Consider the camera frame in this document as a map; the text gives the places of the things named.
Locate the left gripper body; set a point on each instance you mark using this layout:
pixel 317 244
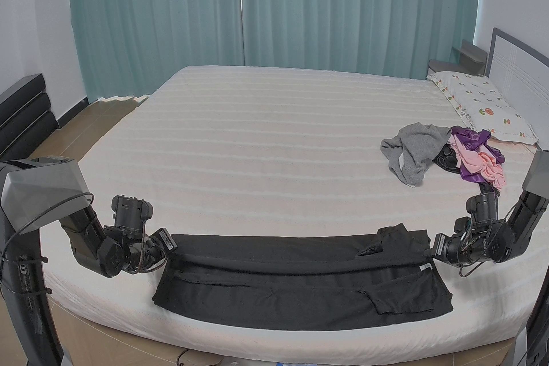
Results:
pixel 161 246

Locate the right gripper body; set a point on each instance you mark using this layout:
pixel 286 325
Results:
pixel 448 248

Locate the black T-shirt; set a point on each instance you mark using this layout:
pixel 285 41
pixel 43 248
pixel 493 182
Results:
pixel 300 287

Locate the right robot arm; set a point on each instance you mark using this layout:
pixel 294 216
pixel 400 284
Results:
pixel 527 218

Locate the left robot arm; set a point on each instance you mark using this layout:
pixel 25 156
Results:
pixel 38 184

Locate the pile of clothes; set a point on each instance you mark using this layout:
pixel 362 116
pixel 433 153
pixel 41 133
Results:
pixel 474 156

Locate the bed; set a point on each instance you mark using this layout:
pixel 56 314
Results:
pixel 266 141

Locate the grey garment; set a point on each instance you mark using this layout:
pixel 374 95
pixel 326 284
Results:
pixel 418 147

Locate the white printed pillow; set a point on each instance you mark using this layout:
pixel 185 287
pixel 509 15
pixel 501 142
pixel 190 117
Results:
pixel 484 105

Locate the grey bedside table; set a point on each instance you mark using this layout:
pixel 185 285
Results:
pixel 469 53

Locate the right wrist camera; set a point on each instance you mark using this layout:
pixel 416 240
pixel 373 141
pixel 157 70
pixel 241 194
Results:
pixel 462 225

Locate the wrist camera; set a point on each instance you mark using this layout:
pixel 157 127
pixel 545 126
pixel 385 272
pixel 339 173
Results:
pixel 462 225
pixel 147 210

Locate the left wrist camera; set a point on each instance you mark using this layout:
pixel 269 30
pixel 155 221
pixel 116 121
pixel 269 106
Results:
pixel 147 210

